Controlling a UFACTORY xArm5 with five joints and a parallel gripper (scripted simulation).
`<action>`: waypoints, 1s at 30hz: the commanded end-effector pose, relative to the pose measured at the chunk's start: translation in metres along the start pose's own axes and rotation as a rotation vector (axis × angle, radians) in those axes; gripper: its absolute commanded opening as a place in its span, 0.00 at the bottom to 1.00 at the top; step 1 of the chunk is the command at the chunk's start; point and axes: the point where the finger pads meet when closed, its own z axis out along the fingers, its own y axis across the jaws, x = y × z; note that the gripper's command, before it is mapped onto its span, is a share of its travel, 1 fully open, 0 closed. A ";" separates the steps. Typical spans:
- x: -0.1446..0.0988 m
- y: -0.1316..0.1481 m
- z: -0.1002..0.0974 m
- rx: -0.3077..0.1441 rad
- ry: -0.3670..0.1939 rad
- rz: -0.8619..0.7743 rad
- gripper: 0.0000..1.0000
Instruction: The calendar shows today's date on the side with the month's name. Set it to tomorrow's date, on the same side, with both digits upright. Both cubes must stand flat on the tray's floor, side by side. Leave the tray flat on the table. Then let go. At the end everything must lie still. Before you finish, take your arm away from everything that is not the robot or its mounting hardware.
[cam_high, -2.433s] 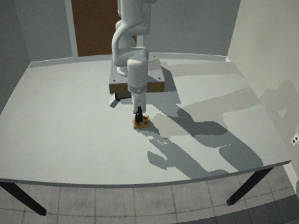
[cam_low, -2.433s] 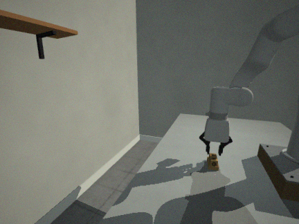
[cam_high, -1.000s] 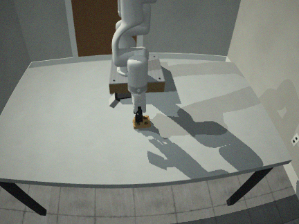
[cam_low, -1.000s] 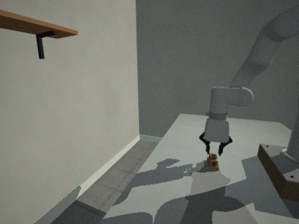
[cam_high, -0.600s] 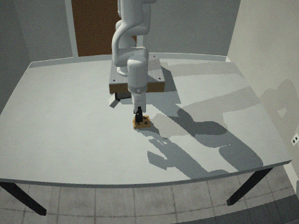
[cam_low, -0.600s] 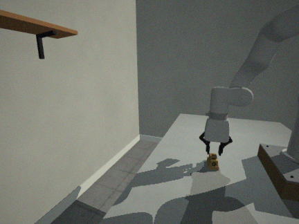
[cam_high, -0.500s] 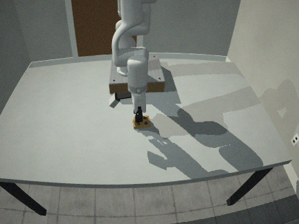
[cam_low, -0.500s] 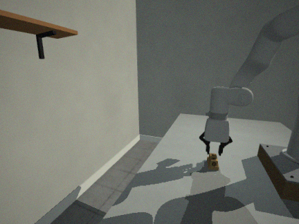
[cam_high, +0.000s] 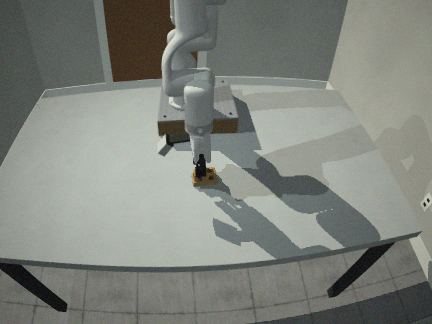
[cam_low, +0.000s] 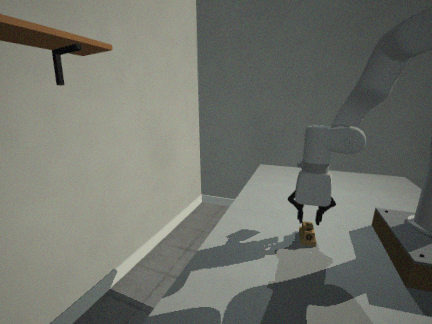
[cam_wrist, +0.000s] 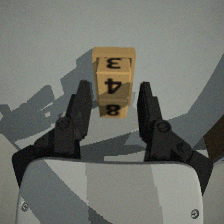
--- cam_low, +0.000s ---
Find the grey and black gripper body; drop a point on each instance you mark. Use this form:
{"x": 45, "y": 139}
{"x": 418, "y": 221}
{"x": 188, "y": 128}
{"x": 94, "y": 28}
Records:
{"x": 313, "y": 189}

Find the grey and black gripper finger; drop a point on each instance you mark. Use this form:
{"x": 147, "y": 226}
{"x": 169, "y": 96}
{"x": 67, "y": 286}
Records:
{"x": 320, "y": 212}
{"x": 299, "y": 207}

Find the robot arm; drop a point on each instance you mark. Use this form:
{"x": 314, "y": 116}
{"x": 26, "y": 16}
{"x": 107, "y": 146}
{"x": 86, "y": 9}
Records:
{"x": 409, "y": 38}

